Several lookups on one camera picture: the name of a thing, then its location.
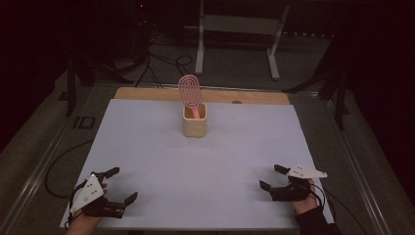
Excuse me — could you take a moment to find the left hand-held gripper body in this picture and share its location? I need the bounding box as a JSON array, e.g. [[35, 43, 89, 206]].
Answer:
[[69, 169, 126, 219]]

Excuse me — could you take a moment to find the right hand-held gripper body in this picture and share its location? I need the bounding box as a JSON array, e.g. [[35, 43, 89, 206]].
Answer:
[[269, 163, 328, 203]]

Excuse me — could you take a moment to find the yellow cheese-shaped cup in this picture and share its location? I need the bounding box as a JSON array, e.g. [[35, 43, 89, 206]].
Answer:
[[182, 102, 208, 139]]

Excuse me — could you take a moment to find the pink slotted spatula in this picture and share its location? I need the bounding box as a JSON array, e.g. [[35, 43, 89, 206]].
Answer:
[[177, 73, 204, 119]]

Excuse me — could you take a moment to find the person's right hand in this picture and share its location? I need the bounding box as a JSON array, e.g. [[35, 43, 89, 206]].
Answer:
[[292, 177, 319, 216]]

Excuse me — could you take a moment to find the person's left hand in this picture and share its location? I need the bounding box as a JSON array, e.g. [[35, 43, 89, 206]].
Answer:
[[69, 212, 103, 231]]

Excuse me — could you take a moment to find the white table mat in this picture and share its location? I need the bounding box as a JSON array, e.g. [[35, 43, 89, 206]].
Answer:
[[59, 98, 336, 231]]

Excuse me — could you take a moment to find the dark metal stand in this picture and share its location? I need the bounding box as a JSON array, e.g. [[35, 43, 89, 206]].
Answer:
[[65, 52, 135, 118], [282, 32, 351, 131]]

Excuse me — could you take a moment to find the white metal stand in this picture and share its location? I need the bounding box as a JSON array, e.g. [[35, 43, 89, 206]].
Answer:
[[194, 0, 291, 81]]

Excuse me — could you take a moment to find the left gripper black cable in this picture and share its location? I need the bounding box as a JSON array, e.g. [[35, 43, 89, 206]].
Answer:
[[64, 172, 99, 229]]

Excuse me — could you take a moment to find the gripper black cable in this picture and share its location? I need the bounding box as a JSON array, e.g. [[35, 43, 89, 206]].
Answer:
[[309, 182, 329, 213], [64, 172, 99, 229]]

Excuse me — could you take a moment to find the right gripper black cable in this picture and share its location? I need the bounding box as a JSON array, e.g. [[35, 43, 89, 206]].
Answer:
[[309, 182, 329, 213]]

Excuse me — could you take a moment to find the metal floor rail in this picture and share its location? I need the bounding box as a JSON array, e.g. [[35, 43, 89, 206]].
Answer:
[[321, 94, 392, 235], [0, 84, 99, 235]]

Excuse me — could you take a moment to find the black square floor frame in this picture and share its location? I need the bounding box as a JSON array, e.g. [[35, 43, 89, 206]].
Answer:
[[72, 116, 96, 130]]

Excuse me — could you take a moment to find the looped black floor cable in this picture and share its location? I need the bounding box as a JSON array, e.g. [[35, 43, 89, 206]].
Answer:
[[135, 32, 194, 89]]

